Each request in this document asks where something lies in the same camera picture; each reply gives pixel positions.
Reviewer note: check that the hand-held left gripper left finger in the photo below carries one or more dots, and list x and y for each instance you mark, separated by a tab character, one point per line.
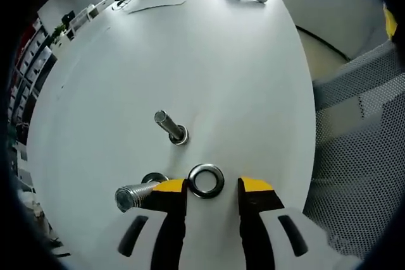
167	219

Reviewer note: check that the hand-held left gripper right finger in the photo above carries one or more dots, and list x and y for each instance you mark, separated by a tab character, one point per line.
259	219

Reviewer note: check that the large threaded steel stud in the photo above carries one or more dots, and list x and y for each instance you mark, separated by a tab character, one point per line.
133	193

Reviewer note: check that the large steel washer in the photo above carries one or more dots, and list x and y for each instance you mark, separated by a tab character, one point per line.
205	195

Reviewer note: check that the small threaded steel stud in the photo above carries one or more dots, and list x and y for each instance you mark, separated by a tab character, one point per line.
166	123

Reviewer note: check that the grey mesh office chair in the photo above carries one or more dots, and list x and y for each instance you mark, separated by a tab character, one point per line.
357	143

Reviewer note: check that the shelf with white bins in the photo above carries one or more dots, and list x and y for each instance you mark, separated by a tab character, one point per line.
31	61

